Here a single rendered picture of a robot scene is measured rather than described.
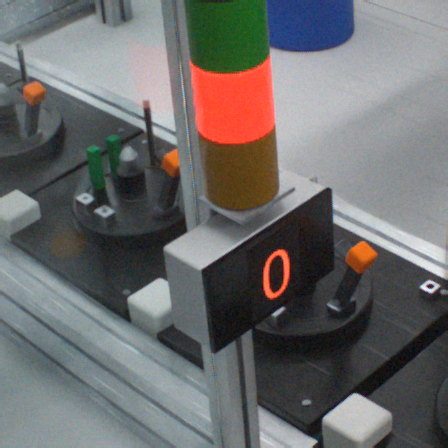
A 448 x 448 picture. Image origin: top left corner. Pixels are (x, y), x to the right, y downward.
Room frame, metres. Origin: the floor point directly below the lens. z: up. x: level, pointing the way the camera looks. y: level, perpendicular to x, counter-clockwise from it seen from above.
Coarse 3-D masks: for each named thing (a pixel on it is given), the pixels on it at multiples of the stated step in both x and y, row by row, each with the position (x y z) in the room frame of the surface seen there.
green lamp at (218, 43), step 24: (192, 0) 0.64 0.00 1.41; (240, 0) 0.63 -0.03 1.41; (264, 0) 0.65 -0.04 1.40; (192, 24) 0.64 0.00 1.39; (216, 24) 0.63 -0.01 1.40; (240, 24) 0.63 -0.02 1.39; (264, 24) 0.64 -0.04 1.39; (192, 48) 0.64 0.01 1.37; (216, 48) 0.63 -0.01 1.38; (240, 48) 0.63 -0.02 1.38; (264, 48) 0.64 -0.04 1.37; (216, 72) 0.63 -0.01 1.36
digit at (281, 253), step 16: (288, 224) 0.64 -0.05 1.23; (272, 240) 0.63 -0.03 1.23; (288, 240) 0.64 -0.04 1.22; (256, 256) 0.62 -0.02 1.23; (272, 256) 0.63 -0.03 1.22; (288, 256) 0.64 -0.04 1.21; (256, 272) 0.62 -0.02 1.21; (272, 272) 0.63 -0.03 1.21; (288, 272) 0.64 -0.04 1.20; (256, 288) 0.62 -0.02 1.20; (272, 288) 0.63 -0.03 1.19; (288, 288) 0.64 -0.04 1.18; (256, 304) 0.62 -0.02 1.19; (272, 304) 0.63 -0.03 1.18
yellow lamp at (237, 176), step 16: (208, 144) 0.64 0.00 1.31; (224, 144) 0.63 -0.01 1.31; (240, 144) 0.63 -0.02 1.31; (256, 144) 0.63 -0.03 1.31; (272, 144) 0.64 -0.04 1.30; (208, 160) 0.64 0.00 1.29; (224, 160) 0.63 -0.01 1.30; (240, 160) 0.63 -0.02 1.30; (256, 160) 0.63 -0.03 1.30; (272, 160) 0.64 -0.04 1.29; (208, 176) 0.64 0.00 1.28; (224, 176) 0.63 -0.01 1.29; (240, 176) 0.63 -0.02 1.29; (256, 176) 0.63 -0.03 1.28; (272, 176) 0.64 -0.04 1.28; (208, 192) 0.64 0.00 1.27; (224, 192) 0.63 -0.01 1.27; (240, 192) 0.63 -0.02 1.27; (256, 192) 0.63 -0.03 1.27; (272, 192) 0.64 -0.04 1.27; (240, 208) 0.63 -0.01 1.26
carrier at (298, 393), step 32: (384, 256) 0.94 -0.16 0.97; (320, 288) 0.88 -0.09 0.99; (384, 288) 0.89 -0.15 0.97; (416, 288) 0.88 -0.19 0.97; (288, 320) 0.83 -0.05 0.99; (320, 320) 0.83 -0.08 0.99; (352, 320) 0.83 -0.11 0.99; (384, 320) 0.84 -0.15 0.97; (416, 320) 0.84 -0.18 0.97; (256, 352) 0.82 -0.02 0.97; (288, 352) 0.81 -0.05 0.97; (320, 352) 0.81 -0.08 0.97; (352, 352) 0.80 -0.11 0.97; (384, 352) 0.80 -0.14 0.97; (256, 384) 0.77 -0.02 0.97; (288, 384) 0.77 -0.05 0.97; (320, 384) 0.76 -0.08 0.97; (352, 384) 0.76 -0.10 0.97; (288, 416) 0.73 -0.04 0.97; (320, 416) 0.72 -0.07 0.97
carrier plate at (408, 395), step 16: (432, 352) 0.79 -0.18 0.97; (416, 368) 0.77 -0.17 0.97; (432, 368) 0.77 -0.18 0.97; (384, 384) 0.75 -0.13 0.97; (400, 384) 0.75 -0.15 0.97; (416, 384) 0.75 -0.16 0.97; (432, 384) 0.75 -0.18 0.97; (384, 400) 0.73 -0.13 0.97; (400, 400) 0.73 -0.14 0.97; (416, 400) 0.73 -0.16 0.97; (432, 400) 0.72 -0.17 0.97; (400, 416) 0.71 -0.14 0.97; (416, 416) 0.71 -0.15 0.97; (432, 416) 0.71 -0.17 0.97; (400, 432) 0.69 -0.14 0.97; (416, 432) 0.69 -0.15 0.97; (432, 432) 0.69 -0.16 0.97
